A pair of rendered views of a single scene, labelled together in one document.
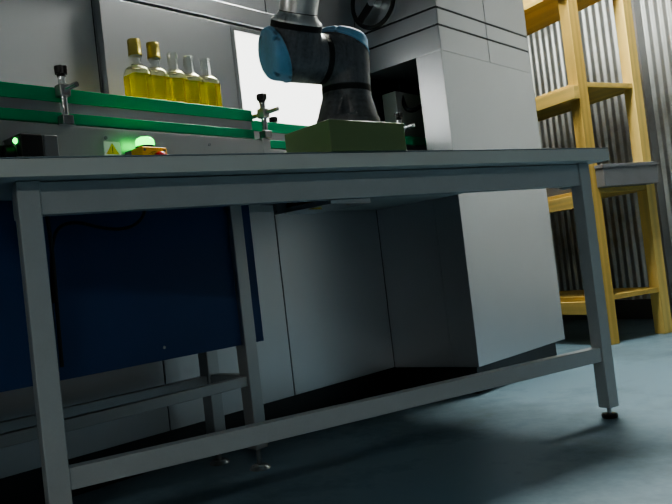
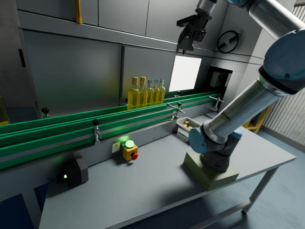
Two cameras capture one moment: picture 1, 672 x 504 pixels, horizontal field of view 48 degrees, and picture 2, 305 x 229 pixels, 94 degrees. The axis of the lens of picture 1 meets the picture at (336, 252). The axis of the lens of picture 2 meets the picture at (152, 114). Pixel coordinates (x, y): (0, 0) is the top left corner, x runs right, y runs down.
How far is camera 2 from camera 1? 1.41 m
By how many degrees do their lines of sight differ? 27
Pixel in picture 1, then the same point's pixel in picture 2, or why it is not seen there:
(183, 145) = (145, 132)
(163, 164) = (131, 221)
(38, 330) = not seen: outside the picture
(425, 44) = (239, 67)
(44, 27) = (98, 62)
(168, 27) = (151, 58)
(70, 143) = (97, 151)
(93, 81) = (117, 83)
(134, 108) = (128, 123)
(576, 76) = not seen: hidden behind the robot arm
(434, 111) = (230, 92)
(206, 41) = (164, 62)
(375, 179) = not seen: hidden behind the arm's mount
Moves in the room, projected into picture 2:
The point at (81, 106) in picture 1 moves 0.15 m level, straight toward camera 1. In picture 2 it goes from (105, 130) to (100, 150)
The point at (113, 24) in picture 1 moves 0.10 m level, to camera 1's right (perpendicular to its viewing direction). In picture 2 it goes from (129, 60) to (144, 62)
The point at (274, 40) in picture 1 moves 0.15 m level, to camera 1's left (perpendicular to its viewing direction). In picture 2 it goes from (201, 144) to (166, 137)
